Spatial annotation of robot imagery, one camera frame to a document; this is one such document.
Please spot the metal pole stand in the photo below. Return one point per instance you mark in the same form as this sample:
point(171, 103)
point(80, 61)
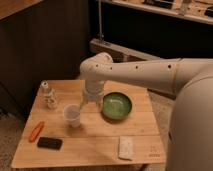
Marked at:
point(101, 36)

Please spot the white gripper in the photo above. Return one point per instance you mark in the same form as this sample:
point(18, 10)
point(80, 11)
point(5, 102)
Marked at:
point(92, 94)

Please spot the dark wooden cabinet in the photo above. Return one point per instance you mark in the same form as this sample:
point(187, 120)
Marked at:
point(44, 42)

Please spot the small clear glass bottle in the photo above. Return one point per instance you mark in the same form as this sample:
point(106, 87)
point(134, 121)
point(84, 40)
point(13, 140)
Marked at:
point(49, 95)

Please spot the black smartphone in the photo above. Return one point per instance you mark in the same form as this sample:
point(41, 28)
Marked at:
point(50, 143)

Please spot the green ceramic bowl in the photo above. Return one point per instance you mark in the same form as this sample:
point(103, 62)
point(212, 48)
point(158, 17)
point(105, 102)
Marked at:
point(116, 106)

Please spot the wooden shelf beam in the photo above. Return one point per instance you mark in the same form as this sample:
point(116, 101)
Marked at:
point(119, 53)

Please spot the orange marker pen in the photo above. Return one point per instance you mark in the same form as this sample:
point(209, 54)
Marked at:
point(36, 131)

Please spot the wooden folding table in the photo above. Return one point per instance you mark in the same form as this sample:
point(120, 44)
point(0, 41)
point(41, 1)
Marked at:
point(96, 141)

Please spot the upper workbench shelf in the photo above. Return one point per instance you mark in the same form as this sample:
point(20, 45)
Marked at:
point(200, 11)

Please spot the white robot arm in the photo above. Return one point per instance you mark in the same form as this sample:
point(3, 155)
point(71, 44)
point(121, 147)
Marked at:
point(190, 144)

